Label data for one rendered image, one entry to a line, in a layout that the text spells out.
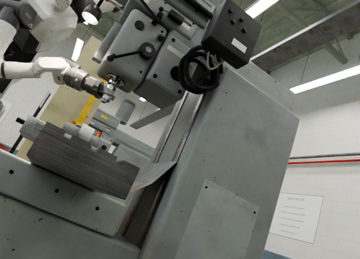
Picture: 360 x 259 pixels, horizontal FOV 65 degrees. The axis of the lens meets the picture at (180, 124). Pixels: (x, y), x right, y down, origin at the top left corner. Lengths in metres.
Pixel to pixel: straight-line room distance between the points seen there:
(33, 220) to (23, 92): 9.58
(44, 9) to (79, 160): 1.08
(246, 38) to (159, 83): 0.40
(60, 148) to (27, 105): 9.82
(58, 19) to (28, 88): 9.02
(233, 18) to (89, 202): 0.88
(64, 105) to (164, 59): 1.87
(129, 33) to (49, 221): 0.80
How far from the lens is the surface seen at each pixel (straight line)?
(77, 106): 3.04
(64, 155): 0.66
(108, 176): 0.67
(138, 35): 1.32
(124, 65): 1.25
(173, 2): 1.44
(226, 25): 1.21
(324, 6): 7.27
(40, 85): 10.63
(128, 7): 1.44
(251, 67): 1.57
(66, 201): 1.06
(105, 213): 1.09
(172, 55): 1.33
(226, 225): 1.23
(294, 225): 5.93
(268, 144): 1.37
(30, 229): 1.08
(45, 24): 1.60
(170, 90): 1.27
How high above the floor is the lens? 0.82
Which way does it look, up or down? 20 degrees up
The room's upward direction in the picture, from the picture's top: 24 degrees clockwise
